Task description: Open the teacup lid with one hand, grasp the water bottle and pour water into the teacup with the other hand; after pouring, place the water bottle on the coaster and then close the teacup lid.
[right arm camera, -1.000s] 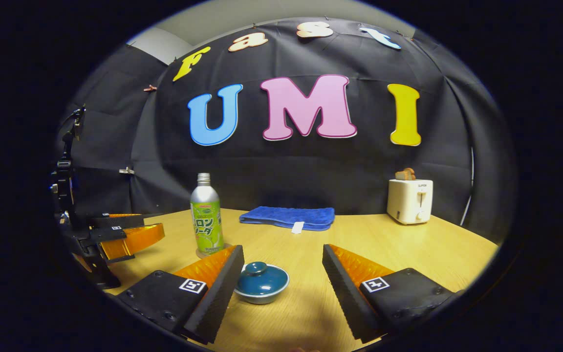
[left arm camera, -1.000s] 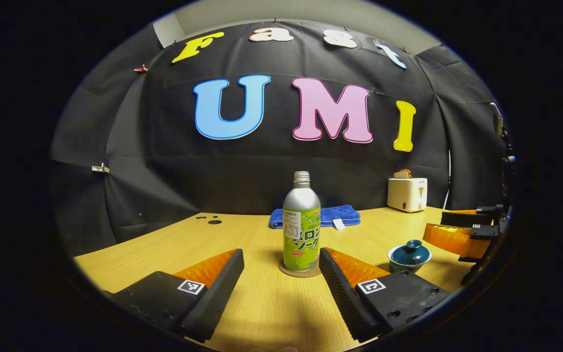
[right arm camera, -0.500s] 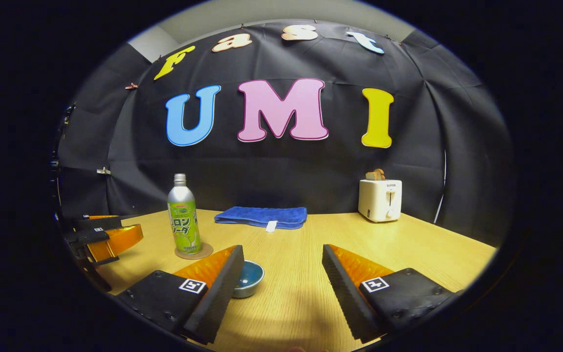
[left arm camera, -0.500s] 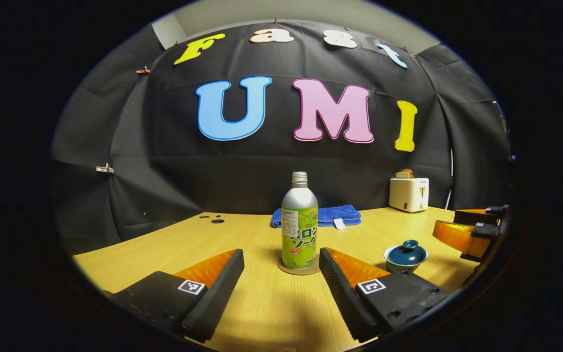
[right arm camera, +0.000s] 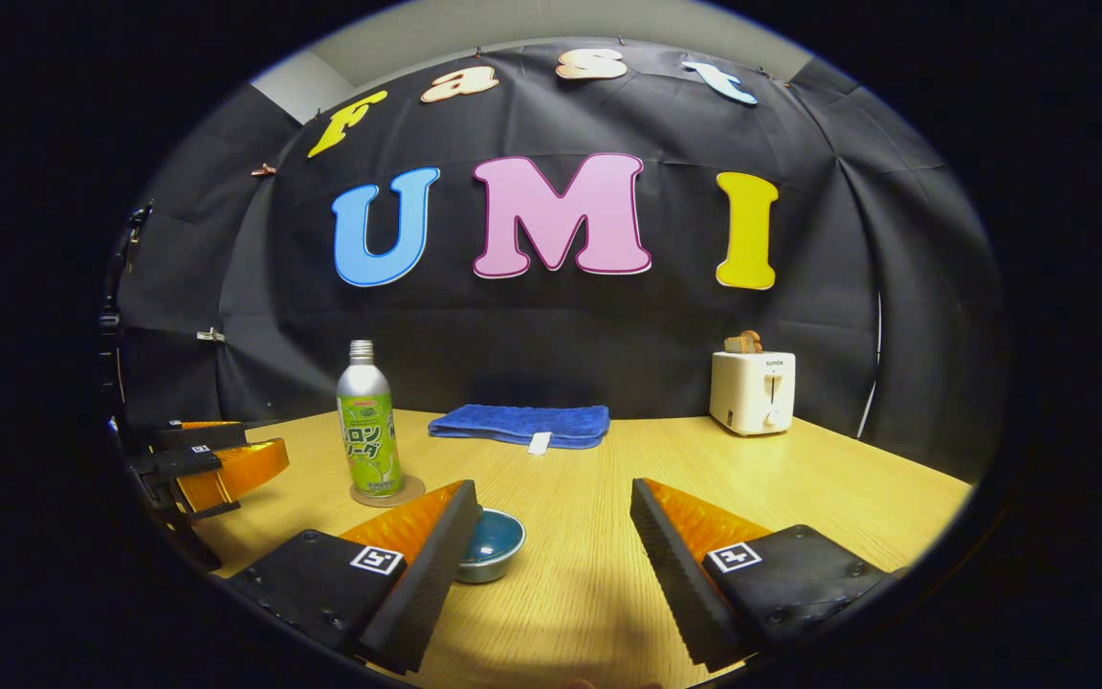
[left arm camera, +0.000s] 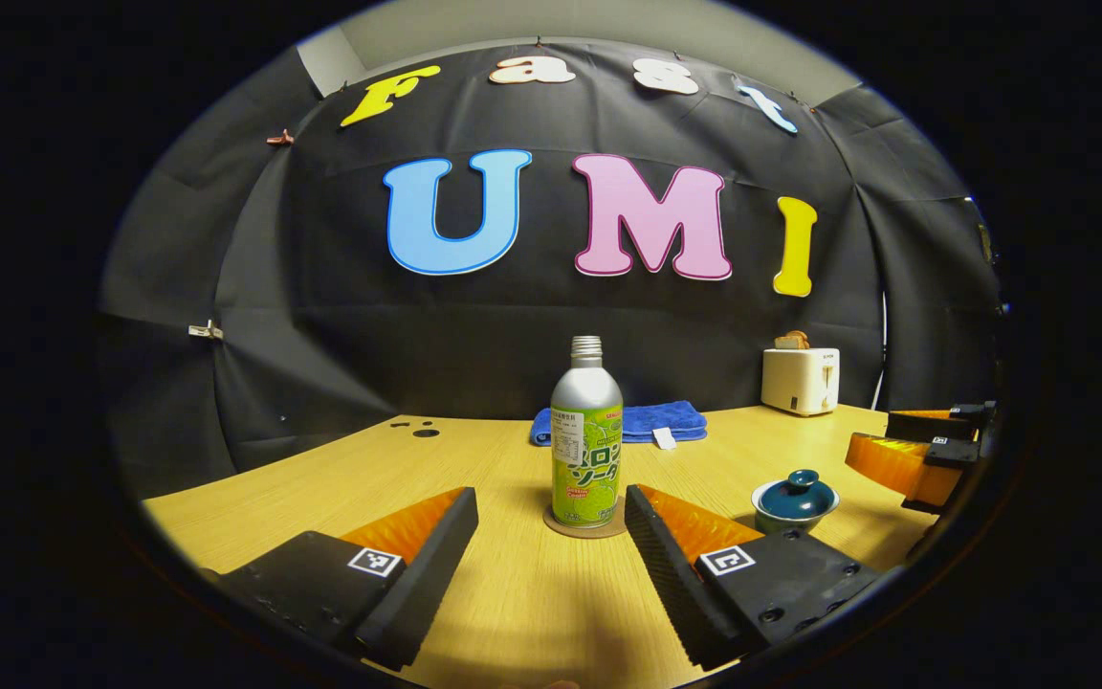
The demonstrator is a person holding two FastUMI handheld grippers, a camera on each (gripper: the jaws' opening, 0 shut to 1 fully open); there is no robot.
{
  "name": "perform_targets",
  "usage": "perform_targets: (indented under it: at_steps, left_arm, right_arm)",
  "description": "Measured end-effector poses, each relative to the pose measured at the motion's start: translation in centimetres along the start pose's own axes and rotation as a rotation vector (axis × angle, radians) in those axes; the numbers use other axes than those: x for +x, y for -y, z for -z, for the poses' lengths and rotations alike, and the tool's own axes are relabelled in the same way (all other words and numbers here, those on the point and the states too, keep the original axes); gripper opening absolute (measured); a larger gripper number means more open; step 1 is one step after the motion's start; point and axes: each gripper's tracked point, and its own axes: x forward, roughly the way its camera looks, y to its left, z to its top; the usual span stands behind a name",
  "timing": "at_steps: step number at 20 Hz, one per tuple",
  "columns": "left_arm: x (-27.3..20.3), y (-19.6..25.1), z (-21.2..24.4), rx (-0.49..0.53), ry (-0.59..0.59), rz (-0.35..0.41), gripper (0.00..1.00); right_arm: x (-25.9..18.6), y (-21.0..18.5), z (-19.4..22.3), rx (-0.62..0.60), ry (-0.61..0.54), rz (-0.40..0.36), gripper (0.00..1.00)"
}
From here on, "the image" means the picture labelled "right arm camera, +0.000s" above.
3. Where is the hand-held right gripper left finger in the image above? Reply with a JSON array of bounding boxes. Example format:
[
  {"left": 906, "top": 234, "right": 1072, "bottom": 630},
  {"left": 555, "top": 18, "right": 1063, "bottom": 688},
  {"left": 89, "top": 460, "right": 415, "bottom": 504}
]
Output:
[{"left": 226, "top": 478, "right": 483, "bottom": 676}]

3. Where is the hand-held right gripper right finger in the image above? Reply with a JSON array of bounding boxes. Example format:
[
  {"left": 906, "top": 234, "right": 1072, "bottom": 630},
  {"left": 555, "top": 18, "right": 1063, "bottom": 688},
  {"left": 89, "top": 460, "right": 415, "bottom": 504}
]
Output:
[{"left": 629, "top": 477, "right": 896, "bottom": 674}]

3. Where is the teal teacup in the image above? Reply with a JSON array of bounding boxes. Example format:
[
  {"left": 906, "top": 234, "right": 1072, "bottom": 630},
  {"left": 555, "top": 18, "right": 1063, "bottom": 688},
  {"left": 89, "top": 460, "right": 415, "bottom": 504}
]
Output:
[{"left": 455, "top": 509, "right": 527, "bottom": 585}]

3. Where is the round brown coaster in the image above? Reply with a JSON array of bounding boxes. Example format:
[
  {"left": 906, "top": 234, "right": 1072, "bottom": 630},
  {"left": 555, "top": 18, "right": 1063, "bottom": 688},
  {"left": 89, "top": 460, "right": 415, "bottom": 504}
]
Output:
[{"left": 350, "top": 474, "right": 427, "bottom": 508}]

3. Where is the silver green water bottle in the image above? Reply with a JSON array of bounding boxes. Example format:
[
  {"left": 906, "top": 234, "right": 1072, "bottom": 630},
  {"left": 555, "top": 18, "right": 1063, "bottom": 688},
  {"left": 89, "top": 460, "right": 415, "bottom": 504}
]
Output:
[{"left": 336, "top": 339, "right": 406, "bottom": 499}]

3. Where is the blue towel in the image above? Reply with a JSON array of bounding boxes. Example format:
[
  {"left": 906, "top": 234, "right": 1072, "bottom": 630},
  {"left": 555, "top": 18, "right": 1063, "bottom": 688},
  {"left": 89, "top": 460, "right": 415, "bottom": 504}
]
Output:
[{"left": 428, "top": 403, "right": 611, "bottom": 456}]

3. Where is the white toaster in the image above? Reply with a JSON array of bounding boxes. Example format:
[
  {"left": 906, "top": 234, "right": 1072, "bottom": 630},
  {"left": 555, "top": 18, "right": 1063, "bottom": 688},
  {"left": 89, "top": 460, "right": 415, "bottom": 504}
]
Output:
[{"left": 709, "top": 350, "right": 797, "bottom": 437}]

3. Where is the black backdrop cloth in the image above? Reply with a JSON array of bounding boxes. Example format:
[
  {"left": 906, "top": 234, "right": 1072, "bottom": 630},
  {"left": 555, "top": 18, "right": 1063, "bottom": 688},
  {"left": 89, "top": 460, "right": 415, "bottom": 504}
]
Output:
[{"left": 111, "top": 38, "right": 1009, "bottom": 484}]

